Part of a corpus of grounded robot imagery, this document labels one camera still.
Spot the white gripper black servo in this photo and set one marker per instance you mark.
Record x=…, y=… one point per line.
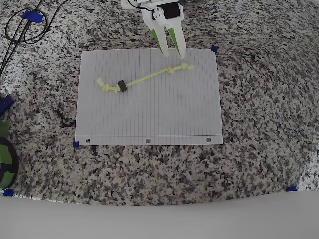
x=166, y=23

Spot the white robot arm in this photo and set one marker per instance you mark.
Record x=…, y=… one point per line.
x=129, y=3

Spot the blue tape piece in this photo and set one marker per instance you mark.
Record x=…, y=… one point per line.
x=76, y=145
x=291, y=189
x=8, y=192
x=32, y=17
x=214, y=49

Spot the lined paper sheet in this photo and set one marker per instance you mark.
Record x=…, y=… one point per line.
x=149, y=112

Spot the blue plastic block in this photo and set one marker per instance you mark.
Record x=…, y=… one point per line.
x=6, y=103

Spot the white ledge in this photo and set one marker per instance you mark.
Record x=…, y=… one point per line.
x=159, y=221

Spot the green tape piece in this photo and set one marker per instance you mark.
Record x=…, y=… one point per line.
x=3, y=128

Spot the green tape roll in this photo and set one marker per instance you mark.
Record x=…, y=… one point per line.
x=5, y=154

